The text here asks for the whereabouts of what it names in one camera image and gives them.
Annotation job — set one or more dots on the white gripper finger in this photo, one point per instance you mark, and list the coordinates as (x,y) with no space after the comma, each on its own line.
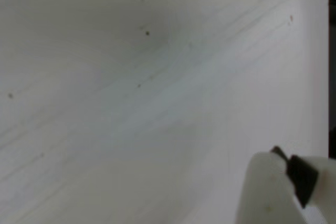
(302,176)
(262,187)

